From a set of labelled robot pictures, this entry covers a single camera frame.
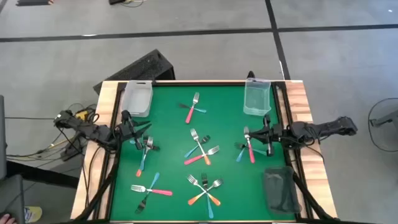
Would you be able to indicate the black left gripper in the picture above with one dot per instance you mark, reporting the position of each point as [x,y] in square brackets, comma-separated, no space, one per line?
[127,129]

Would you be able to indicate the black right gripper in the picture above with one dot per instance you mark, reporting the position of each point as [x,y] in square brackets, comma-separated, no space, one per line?
[273,133]

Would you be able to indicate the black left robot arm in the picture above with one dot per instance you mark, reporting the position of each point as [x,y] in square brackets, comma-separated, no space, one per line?
[93,132]

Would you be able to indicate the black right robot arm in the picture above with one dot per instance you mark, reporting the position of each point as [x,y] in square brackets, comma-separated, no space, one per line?
[323,127]

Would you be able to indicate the grey plastic bin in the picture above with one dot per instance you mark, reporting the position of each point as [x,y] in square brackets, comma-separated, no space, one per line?
[136,99]

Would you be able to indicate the green table mat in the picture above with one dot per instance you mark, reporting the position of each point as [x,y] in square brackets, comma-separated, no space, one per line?
[171,133]

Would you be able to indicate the clear plastic bin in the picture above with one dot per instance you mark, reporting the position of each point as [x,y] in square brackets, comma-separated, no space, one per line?
[257,99]

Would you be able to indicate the dark smoked plastic bin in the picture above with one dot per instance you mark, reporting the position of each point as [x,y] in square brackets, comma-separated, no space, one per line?
[281,189]

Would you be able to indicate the small black pointed object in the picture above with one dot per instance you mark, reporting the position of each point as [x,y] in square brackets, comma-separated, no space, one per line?
[250,75]

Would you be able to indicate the black power supply box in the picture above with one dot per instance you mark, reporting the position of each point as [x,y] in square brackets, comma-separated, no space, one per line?
[71,151]

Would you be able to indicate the black round floor stand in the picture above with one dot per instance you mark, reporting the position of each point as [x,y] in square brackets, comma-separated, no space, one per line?
[385,120]

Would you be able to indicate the yellow slipper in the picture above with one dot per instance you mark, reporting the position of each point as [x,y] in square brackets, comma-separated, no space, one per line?
[33,214]

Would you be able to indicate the person's foot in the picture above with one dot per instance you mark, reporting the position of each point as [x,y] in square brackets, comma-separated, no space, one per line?
[6,220]

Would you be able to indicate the black bar with orange ends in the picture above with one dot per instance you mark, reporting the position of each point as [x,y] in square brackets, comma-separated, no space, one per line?
[34,2]

